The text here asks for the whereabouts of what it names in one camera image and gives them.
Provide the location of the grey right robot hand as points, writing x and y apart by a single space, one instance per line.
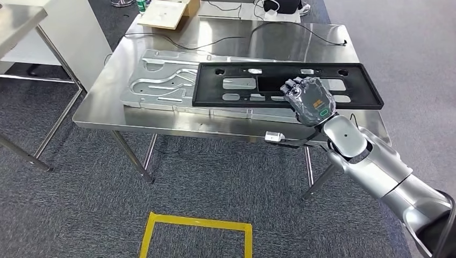
313 103

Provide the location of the black plastic panel part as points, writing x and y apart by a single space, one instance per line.
210 85

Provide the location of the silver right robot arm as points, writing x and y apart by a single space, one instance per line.
377 171

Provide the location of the stainless steel workbench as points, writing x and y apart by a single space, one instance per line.
285 39

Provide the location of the white charger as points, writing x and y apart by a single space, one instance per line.
271 13

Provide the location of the black device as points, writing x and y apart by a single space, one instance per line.
288 5

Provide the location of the steel table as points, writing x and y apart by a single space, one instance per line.
18 25
221 12

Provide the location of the stamped sheet metal plate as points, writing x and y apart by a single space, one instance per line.
160 82

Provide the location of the yellow floor tape square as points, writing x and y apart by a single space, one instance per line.
196 221

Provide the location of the cardboard box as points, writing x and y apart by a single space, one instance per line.
164 14

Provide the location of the green bottle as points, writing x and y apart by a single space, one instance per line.
141 5

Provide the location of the chrome round base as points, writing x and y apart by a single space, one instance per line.
123 3

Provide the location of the white cabinet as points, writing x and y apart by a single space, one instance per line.
78 35

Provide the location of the black camera bracket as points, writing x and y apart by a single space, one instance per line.
299 142

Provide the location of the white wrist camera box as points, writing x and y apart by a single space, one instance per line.
274 136

